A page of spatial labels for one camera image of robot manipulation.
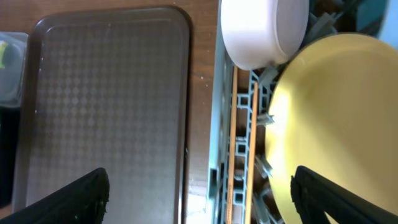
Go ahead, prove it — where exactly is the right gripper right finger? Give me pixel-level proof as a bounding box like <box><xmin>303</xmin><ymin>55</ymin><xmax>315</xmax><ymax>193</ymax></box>
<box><xmin>290</xmin><ymin>166</ymin><xmax>397</xmax><ymax>224</ymax></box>

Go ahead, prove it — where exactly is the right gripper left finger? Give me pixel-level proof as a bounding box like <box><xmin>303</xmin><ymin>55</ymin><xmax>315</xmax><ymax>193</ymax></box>
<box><xmin>1</xmin><ymin>167</ymin><xmax>109</xmax><ymax>224</ymax></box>

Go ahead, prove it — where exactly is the wooden chopstick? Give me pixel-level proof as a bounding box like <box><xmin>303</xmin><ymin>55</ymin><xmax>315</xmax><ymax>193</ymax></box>
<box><xmin>244</xmin><ymin>82</ymin><xmax>258</xmax><ymax>224</ymax></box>
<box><xmin>225</xmin><ymin>66</ymin><xmax>238</xmax><ymax>224</ymax></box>

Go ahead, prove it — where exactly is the yellow plate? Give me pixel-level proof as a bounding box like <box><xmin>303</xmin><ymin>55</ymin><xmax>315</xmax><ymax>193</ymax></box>
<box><xmin>265</xmin><ymin>34</ymin><xmax>397</xmax><ymax>223</ymax></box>

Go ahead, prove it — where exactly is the pink white bowl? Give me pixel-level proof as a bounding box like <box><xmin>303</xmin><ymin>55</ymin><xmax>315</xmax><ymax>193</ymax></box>
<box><xmin>220</xmin><ymin>0</ymin><xmax>310</xmax><ymax>70</ymax></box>

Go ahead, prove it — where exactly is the yellow green snack wrapper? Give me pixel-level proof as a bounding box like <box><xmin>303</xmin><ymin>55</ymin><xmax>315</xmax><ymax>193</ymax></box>
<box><xmin>0</xmin><ymin>40</ymin><xmax>9</xmax><ymax>69</ymax></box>

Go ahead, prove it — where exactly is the light blue bowl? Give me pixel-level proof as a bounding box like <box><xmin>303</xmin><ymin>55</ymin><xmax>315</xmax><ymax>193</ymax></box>
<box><xmin>377</xmin><ymin>0</ymin><xmax>398</xmax><ymax>50</ymax></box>

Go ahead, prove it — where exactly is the black waste tray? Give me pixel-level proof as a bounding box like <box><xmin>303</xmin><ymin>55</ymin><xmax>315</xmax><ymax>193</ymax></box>
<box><xmin>1</xmin><ymin>108</ymin><xmax>20</xmax><ymax>208</ymax></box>

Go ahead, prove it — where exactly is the clear plastic waste bin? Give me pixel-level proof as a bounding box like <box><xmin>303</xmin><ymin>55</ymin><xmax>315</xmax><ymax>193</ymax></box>
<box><xmin>1</xmin><ymin>32</ymin><xmax>29</xmax><ymax>108</ymax></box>

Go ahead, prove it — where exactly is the grey dishwasher rack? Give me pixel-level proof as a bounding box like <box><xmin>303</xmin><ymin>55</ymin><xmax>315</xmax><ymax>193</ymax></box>
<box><xmin>206</xmin><ymin>0</ymin><xmax>379</xmax><ymax>223</ymax></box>

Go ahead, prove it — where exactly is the dark brown serving tray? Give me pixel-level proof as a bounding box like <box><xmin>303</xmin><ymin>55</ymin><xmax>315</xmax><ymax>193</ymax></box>
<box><xmin>12</xmin><ymin>6</ymin><xmax>191</xmax><ymax>223</ymax></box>

